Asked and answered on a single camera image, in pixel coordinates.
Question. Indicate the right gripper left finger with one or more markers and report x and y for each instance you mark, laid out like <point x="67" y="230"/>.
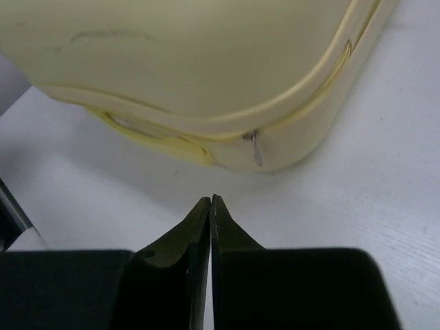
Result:
<point x="162" y="286"/>

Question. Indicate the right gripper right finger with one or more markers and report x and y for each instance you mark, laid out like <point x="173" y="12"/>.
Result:
<point x="313" y="288"/>

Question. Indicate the silver zipper pull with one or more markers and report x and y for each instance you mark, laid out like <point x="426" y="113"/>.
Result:
<point x="257" y="151"/>

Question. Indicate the yellow hard-shell suitcase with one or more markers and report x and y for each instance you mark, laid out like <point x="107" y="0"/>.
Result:
<point x="190" y="78"/>

